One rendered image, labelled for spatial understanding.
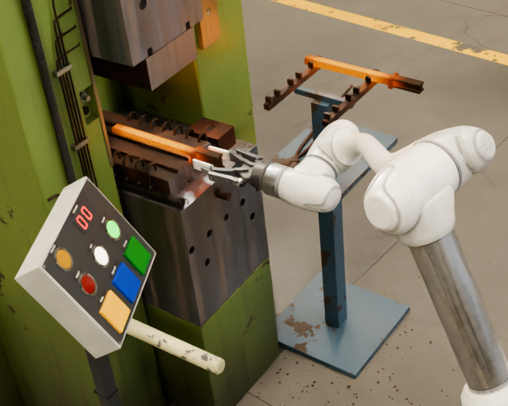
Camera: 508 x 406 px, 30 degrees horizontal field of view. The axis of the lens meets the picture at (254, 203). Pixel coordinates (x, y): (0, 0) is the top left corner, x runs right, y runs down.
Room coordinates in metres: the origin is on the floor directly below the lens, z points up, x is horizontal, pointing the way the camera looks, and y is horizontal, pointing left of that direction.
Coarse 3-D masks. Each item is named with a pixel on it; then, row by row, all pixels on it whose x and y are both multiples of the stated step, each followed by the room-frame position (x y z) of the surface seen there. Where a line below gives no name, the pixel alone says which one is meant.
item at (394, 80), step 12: (312, 60) 2.66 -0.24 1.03; (324, 60) 2.64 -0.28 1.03; (348, 72) 2.57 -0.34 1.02; (360, 72) 2.54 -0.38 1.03; (372, 72) 2.53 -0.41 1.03; (384, 72) 2.52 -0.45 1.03; (396, 72) 2.50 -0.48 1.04; (396, 84) 2.47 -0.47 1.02; (408, 84) 2.44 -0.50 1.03; (420, 84) 2.42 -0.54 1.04
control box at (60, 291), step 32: (64, 192) 1.88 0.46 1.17; (96, 192) 1.88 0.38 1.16; (64, 224) 1.72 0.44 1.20; (96, 224) 1.79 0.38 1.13; (128, 224) 1.87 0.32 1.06; (32, 256) 1.64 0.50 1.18; (32, 288) 1.57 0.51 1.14; (64, 288) 1.56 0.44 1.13; (96, 288) 1.63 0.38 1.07; (64, 320) 1.56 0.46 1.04; (96, 320) 1.55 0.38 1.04; (128, 320) 1.62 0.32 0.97; (96, 352) 1.55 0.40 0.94
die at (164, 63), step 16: (192, 32) 2.30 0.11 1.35; (160, 48) 2.20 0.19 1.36; (176, 48) 2.24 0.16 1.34; (192, 48) 2.29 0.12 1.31; (96, 64) 2.27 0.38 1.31; (112, 64) 2.23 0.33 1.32; (144, 64) 2.15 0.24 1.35; (160, 64) 2.19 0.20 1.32; (176, 64) 2.24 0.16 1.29; (128, 80) 2.20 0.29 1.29; (144, 80) 2.16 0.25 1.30; (160, 80) 2.18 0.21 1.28
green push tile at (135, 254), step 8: (136, 240) 1.84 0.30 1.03; (128, 248) 1.79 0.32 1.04; (136, 248) 1.81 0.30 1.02; (144, 248) 1.84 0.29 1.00; (128, 256) 1.77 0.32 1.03; (136, 256) 1.79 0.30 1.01; (144, 256) 1.81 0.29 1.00; (136, 264) 1.77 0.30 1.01; (144, 264) 1.79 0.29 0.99; (144, 272) 1.77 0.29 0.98
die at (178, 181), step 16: (144, 128) 2.43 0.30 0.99; (160, 128) 2.41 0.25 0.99; (112, 144) 2.36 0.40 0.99; (128, 144) 2.35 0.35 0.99; (144, 144) 2.33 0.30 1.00; (192, 144) 2.31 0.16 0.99; (208, 144) 2.30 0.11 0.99; (128, 160) 2.28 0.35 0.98; (144, 160) 2.26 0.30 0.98; (160, 160) 2.24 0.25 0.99; (176, 160) 2.23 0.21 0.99; (128, 176) 2.25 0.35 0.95; (144, 176) 2.20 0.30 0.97; (160, 176) 2.18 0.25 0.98; (176, 176) 2.18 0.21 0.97; (192, 176) 2.23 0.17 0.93; (176, 192) 2.17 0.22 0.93
